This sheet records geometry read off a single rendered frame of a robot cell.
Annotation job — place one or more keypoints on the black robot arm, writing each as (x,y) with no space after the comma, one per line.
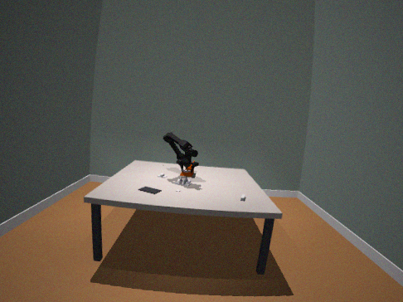
(170,137)

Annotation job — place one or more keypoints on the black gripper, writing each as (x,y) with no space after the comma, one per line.
(194,164)

